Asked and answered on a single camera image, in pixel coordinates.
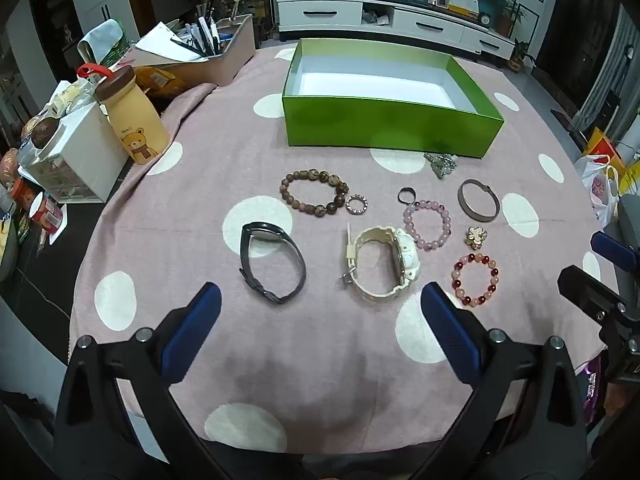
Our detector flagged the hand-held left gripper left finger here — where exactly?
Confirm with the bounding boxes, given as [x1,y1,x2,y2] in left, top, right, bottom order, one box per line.
[55,281,223,480]

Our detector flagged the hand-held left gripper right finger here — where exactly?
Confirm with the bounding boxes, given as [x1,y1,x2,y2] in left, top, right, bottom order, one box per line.
[415,281,588,480]

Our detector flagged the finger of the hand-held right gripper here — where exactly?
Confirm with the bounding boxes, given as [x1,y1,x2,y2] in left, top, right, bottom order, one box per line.
[591,231,640,273]
[557,266,640,386]

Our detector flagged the red bead bracelet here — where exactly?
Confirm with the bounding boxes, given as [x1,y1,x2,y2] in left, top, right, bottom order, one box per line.
[451,253,501,307]

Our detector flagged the cream plastic wristwatch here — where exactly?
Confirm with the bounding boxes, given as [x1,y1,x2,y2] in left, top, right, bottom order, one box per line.
[342,225,425,302]

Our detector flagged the pink bead bracelet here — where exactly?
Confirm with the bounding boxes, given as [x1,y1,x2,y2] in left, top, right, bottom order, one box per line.
[403,200,452,249]

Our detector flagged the grey metal bangle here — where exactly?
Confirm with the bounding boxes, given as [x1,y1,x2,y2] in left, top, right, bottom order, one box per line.
[458,179,501,222]

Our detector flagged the green jade charm keychain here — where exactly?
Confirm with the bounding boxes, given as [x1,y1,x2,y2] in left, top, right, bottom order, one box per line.
[424,152,458,180]

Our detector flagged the green cardboard box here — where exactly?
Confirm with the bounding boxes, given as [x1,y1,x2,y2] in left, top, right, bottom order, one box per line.
[282,37,506,160]

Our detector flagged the white plastic bag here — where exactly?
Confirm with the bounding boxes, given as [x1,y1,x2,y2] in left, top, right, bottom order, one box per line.
[575,155,623,223]

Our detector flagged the yellow and red paper bag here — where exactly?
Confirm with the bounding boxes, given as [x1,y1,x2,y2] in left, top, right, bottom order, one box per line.
[582,129,623,168]

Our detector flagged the black wristwatch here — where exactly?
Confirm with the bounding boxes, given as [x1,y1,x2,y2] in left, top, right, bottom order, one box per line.
[239,221,307,305]

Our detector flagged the pink polka dot tablecloth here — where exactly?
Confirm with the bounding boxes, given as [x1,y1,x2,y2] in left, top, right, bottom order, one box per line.
[67,42,621,456]

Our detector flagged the grey curtain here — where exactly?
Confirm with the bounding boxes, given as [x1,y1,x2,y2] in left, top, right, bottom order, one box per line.
[575,5,640,131]

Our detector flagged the red snack packets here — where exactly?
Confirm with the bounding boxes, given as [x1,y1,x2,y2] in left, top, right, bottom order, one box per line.
[10,177,63,235]

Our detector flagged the white mini drawer box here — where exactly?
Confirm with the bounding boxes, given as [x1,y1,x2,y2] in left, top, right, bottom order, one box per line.
[20,102,128,203]

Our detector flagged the small potted plant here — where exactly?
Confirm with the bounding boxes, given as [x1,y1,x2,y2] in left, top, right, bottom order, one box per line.
[510,40,535,73]

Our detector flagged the yellow bear bottle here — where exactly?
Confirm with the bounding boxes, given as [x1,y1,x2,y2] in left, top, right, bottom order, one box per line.
[77,63,171,165]

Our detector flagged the tall potted plant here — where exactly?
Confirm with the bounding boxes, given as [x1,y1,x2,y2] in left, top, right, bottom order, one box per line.
[497,0,527,38]

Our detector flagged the yellow snack bag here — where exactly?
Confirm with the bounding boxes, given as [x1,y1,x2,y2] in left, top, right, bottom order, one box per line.
[134,65,176,98]

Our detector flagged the pink desk organizer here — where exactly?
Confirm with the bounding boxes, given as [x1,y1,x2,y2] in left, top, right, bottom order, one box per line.
[165,12,256,86]

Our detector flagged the white tv cabinet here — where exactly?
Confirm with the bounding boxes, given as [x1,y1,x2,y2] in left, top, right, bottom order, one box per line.
[275,0,516,53]

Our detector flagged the white paper sheet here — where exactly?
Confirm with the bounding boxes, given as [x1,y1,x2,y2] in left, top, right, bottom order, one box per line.
[134,24,210,62]

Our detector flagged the green and white bag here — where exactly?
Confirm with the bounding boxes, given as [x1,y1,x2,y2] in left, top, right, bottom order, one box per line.
[77,19,132,68]

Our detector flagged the brown wooden bead bracelet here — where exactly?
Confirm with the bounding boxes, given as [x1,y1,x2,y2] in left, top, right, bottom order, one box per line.
[280,168,351,215]

